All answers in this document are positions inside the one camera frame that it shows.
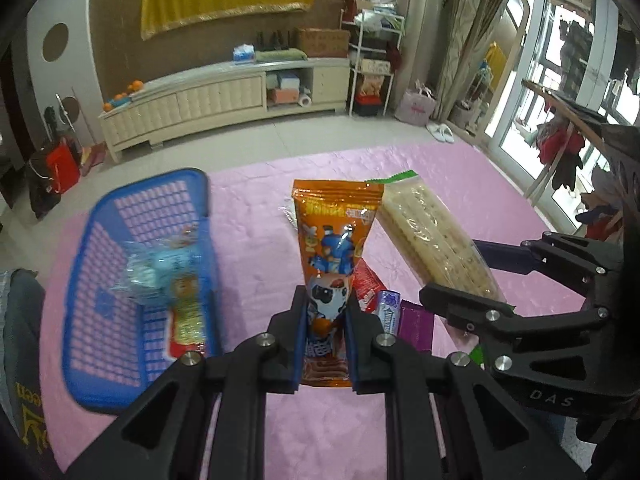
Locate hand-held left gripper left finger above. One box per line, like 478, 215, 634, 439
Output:
65, 285, 308, 480

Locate cartoon print box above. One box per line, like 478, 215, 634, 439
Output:
359, 74, 388, 98

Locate beige patterned curtain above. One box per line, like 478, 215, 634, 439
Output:
437, 0, 483, 121

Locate light blue snack packet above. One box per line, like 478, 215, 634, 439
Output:
120, 240, 201, 306

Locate small yellow hanging cloth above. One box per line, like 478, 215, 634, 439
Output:
485, 42, 507, 86

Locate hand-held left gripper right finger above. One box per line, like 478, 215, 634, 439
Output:
347, 295, 586, 480

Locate long orange cartoon snack packet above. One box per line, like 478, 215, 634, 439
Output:
291, 179, 385, 389

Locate pink broom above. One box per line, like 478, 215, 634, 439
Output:
71, 86, 108, 176

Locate row of dark bottles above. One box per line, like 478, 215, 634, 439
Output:
256, 30, 292, 50

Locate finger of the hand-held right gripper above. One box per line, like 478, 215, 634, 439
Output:
472, 232, 621, 301
420, 284, 613, 361

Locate red garment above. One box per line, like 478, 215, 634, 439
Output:
535, 120, 586, 191

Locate green folded cloth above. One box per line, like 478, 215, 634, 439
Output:
255, 48, 308, 62

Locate orange box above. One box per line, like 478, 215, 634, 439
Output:
266, 87, 301, 105

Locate hanging clothes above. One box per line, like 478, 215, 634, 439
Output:
557, 15, 640, 96

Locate white handled mop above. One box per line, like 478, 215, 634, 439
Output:
54, 92, 77, 128

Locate blue white stick packet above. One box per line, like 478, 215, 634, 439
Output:
372, 290, 403, 336

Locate white metal shelf rack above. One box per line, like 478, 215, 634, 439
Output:
340, 0, 406, 118

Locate brown cardboard box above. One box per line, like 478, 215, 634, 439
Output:
296, 27, 351, 58

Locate red snack packet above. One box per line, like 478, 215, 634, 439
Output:
352, 257, 383, 313

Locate tall standing air conditioner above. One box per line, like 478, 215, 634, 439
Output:
395, 0, 451, 106

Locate purple snack packet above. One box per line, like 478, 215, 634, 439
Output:
397, 300, 433, 353

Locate pink tote bag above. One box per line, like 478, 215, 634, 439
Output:
396, 80, 438, 126

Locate black bag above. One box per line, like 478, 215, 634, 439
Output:
27, 147, 63, 220

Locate cream tv cabinet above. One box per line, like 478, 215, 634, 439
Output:
97, 56, 351, 163

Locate grey embroidered chair cover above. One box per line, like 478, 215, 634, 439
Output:
0, 269, 66, 480

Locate red bag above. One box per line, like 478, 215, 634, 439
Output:
46, 140, 82, 195

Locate cracker packet with green end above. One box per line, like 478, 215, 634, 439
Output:
365, 172, 516, 351

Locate pink tablecloth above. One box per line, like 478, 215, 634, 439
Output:
37, 140, 601, 480

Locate glass sliding door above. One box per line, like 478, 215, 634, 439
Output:
480, 0, 640, 176

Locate blue plastic basket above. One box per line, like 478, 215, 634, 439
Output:
61, 167, 223, 416

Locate wooden arched frame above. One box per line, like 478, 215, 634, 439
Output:
467, 0, 532, 131

